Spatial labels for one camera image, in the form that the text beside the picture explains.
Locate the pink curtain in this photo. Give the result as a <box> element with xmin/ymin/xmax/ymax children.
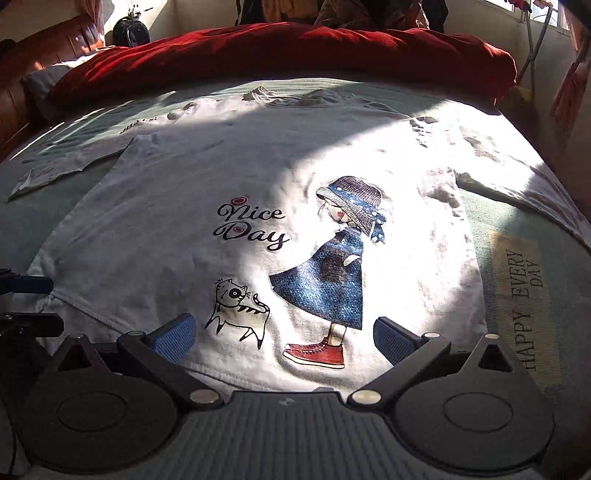
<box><xmin>549</xmin><ymin>58</ymin><xmax>591</xmax><ymax>134</ymax></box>
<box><xmin>88</xmin><ymin>0</ymin><xmax>106</xmax><ymax>42</ymax></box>

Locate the window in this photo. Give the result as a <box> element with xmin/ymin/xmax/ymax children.
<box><xmin>485</xmin><ymin>0</ymin><xmax>573</xmax><ymax>31</ymax></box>

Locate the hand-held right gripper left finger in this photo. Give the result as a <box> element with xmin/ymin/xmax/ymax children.
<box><xmin>53</xmin><ymin>313</ymin><xmax>225</xmax><ymax>410</ymax></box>

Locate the white printed t-shirt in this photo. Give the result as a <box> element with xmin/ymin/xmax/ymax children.
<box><xmin>7</xmin><ymin>85</ymin><xmax>591</xmax><ymax>398</ymax></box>

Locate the metal folding rack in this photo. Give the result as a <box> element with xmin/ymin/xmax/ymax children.
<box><xmin>522</xmin><ymin>0</ymin><xmax>555</xmax><ymax>97</ymax></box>

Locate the black bag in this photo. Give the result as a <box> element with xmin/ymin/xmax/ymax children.
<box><xmin>112</xmin><ymin>16</ymin><xmax>151</xmax><ymax>47</ymax></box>

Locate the grey pillow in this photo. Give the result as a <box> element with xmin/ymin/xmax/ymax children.
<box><xmin>21</xmin><ymin>62</ymin><xmax>75</xmax><ymax>121</ymax></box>

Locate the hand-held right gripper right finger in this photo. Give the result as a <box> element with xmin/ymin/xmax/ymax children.
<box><xmin>347</xmin><ymin>318</ymin><xmax>515</xmax><ymax>409</ymax></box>

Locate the red quilt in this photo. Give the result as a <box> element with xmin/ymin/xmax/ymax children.
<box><xmin>53</xmin><ymin>25</ymin><xmax>518</xmax><ymax>109</ymax></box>

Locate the wooden headboard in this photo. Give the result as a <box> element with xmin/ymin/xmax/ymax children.
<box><xmin>0</xmin><ymin>16</ymin><xmax>105</xmax><ymax>162</ymax></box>

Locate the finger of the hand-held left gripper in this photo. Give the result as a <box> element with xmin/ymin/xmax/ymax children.
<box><xmin>0</xmin><ymin>313</ymin><xmax>64</xmax><ymax>340</ymax></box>
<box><xmin>0</xmin><ymin>268</ymin><xmax>54</xmax><ymax>296</ymax></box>

